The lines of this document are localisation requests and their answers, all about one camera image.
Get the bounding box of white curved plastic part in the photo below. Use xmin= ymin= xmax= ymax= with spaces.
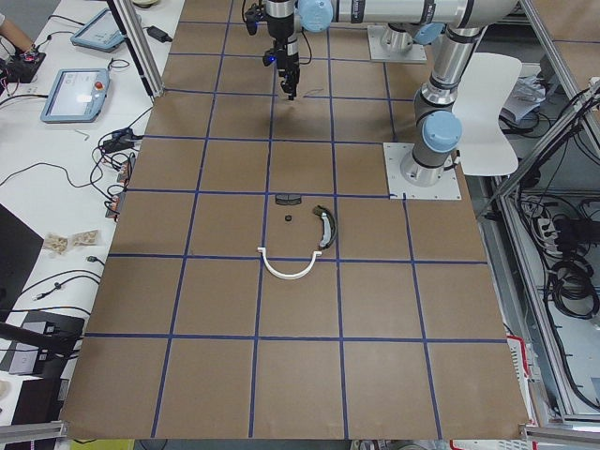
xmin=257 ymin=247 xmax=323 ymax=281

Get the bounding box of far blue teach pendant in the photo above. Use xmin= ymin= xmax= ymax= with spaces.
xmin=70 ymin=7 xmax=125 ymax=53

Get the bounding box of blue teach pendant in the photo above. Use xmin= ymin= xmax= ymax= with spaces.
xmin=70 ymin=7 xmax=125 ymax=53
xmin=40 ymin=68 xmax=111 ymax=124

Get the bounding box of black power adapter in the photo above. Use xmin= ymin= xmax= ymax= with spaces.
xmin=146 ymin=25 xmax=173 ymax=43

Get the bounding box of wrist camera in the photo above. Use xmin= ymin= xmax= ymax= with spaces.
xmin=244 ymin=4 xmax=264 ymax=36
xmin=262 ymin=48 xmax=277 ymax=67

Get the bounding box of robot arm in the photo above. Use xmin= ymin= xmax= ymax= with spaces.
xmin=242 ymin=1 xmax=516 ymax=188
xmin=262 ymin=23 xmax=445 ymax=100

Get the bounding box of near blue teach pendant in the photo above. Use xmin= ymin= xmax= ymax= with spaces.
xmin=40 ymin=68 xmax=111 ymax=124

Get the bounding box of black brake pad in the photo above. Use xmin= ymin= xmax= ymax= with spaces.
xmin=275 ymin=193 xmax=302 ymax=206

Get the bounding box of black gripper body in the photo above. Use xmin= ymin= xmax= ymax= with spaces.
xmin=266 ymin=16 xmax=296 ymax=46
xmin=275 ymin=44 xmax=299 ymax=83

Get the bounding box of white plastic chair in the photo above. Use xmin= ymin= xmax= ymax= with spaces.
xmin=453 ymin=52 xmax=522 ymax=176

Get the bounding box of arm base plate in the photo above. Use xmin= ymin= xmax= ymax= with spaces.
xmin=383 ymin=142 xmax=461 ymax=201
xmin=367 ymin=23 xmax=427 ymax=64

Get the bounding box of aluminium frame post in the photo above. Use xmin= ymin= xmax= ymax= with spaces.
xmin=107 ymin=0 xmax=164 ymax=98

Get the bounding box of olive brake shoe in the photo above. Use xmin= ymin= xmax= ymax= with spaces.
xmin=312 ymin=205 xmax=338 ymax=250

